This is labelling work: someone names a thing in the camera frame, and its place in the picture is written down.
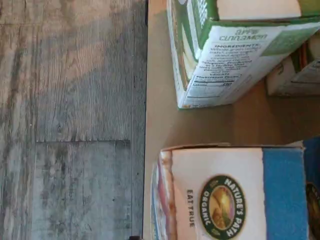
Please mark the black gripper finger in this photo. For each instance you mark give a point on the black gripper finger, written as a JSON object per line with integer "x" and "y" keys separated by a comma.
{"x": 134, "y": 237}

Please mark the blue white Flax Plus box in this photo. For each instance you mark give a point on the blue white Flax Plus box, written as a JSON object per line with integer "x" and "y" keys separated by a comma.
{"x": 225, "y": 195}
{"x": 313, "y": 170}

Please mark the tan shelf board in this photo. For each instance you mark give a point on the tan shelf board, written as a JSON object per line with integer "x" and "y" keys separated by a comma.
{"x": 212, "y": 125}

